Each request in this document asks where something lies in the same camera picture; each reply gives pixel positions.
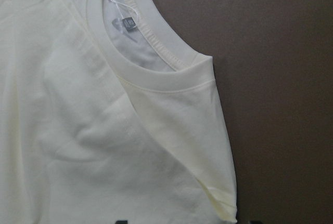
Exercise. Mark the cream long-sleeve printed shirt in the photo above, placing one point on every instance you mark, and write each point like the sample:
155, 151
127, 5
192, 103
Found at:
107, 114

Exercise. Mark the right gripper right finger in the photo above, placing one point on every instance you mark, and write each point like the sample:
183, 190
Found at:
247, 221

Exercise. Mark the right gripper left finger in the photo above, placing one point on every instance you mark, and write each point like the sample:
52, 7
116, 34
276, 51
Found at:
123, 221

